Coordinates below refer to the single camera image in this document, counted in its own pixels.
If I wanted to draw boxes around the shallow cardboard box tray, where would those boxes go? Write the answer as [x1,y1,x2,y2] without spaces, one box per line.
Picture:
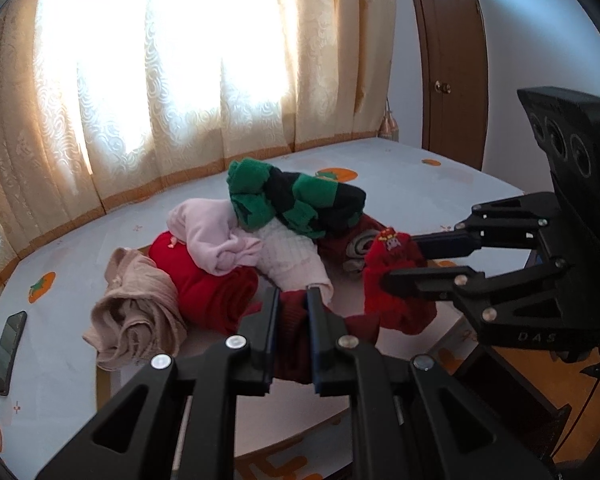
[94,238,474,461]

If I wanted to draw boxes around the small red sock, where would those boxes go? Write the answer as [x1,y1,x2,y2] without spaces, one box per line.
[363,228,437,336]

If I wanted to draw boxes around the brass door knob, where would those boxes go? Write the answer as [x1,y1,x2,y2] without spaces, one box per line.
[434,80,452,94]

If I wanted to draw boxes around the beige pink underwear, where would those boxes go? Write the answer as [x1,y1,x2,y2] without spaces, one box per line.
[83,247,187,372]

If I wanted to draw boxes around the black smartphone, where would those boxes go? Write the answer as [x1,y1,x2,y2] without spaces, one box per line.
[0,311,28,396]

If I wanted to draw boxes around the pink dotted underwear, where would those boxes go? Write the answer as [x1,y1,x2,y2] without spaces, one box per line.
[254,219,334,306]

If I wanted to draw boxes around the white persimmon print tablecloth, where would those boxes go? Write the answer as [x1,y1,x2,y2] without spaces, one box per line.
[0,139,528,479]

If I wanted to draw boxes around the orange cream patterned curtain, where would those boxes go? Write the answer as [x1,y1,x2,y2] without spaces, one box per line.
[0,0,396,296]

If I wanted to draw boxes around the dark red cloth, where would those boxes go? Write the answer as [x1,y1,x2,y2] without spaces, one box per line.
[274,290,380,385]

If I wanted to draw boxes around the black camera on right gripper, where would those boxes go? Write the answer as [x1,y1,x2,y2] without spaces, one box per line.
[517,87,600,257]

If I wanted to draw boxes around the mauve smooth underwear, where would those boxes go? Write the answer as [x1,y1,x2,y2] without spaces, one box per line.
[166,198,262,276]

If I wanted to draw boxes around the green underwear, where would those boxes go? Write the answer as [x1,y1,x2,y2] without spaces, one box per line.
[226,158,366,240]

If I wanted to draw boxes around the brown wooden door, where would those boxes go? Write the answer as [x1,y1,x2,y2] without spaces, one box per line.
[413,0,489,170]

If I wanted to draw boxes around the bright red underwear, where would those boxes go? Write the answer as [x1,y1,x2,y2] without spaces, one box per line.
[148,231,259,335]

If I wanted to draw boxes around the curtain tassel tieback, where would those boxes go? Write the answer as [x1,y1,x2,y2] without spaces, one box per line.
[378,99,399,142]

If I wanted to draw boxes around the black cable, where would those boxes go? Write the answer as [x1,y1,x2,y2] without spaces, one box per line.
[549,349,600,466]

